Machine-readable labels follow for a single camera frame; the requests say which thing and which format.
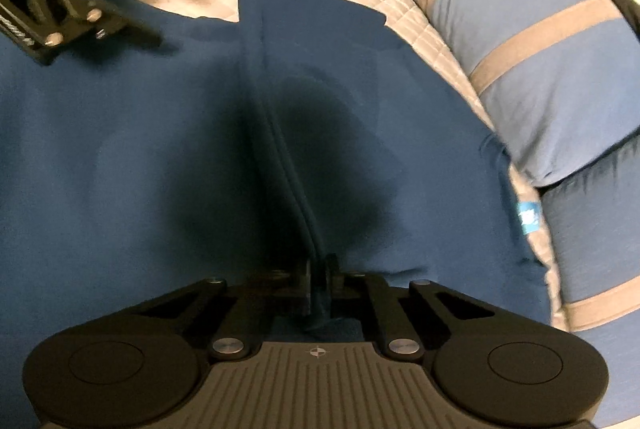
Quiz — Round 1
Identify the dark blue sweatshirt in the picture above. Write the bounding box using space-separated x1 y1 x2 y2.
0 0 551 429

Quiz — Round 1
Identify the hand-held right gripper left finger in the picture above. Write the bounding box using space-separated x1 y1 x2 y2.
132 259 318 357

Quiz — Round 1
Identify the small blue tag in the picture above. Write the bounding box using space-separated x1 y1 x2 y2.
517 202 541 235

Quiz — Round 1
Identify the blue pillow with grey stripes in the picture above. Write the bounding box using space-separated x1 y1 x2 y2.
382 0 640 189
540 136 640 350

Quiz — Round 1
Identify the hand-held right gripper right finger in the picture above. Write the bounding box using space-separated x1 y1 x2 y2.
325 254 496 357

